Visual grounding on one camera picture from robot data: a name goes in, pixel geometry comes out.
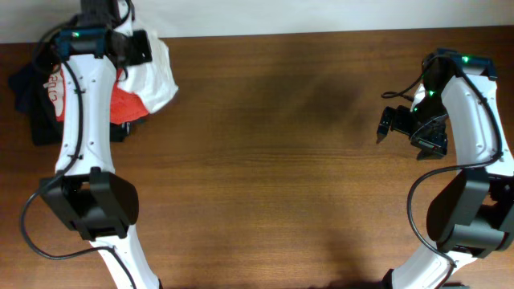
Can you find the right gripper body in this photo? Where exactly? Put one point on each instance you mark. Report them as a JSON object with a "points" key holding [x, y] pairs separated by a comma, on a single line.
{"points": [[425, 124]]}

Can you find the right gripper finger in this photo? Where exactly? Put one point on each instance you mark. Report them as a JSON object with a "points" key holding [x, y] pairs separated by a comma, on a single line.
{"points": [[425, 154], [385, 122]]}

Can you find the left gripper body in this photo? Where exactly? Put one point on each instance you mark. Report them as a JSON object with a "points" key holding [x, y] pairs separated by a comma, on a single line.
{"points": [[138, 49]]}

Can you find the white t-shirt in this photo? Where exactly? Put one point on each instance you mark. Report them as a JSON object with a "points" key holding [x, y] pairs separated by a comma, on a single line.
{"points": [[152, 83]]}

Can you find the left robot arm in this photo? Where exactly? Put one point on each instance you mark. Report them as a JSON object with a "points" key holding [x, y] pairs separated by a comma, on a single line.
{"points": [[85, 194]]}

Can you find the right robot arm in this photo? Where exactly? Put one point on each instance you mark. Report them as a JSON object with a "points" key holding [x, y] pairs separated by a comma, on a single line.
{"points": [[453, 101]]}

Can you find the black folded clothes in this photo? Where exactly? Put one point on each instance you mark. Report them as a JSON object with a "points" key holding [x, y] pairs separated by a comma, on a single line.
{"points": [[31, 98]]}

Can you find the red printed t-shirt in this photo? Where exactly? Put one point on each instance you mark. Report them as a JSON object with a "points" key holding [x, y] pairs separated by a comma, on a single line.
{"points": [[125, 106]]}

